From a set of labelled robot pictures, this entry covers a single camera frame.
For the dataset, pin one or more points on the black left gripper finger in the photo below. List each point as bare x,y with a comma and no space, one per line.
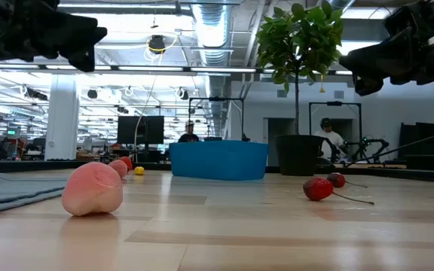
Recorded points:
83,34
84,59

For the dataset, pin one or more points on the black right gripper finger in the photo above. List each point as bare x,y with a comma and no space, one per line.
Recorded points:
367,56
367,84

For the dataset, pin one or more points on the dark red toy cherry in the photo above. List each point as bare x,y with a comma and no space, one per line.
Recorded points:
336,180
316,189

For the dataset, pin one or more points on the pink toy peach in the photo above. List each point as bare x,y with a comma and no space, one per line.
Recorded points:
119,168
92,188

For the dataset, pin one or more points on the grey cloth mat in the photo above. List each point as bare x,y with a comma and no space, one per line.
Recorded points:
13,192

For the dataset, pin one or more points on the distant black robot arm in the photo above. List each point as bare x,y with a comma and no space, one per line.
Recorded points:
371,143

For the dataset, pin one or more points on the blue tupperware container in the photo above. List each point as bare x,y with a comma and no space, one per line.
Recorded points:
217,160

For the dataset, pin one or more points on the yellow hanging tag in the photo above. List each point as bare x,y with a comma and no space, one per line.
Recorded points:
321,88

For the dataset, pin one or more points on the white building column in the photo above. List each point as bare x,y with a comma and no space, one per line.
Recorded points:
62,120

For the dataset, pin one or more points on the black monitor back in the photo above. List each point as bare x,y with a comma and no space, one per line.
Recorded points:
130,130

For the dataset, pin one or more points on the black equipment cases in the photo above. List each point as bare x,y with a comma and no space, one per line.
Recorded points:
428,147

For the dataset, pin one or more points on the green potted plant black pot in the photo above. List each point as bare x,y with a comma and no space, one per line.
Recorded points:
300,154

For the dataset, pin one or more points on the black station frame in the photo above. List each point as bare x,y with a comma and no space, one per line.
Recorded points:
217,99
334,103

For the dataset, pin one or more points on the black ceiling camera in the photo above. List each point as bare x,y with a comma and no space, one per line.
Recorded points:
157,44

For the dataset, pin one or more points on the black aluminium table frame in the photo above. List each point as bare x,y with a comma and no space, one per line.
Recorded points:
32,165

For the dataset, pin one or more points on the silver ceiling ventilation duct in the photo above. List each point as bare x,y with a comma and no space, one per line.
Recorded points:
213,30

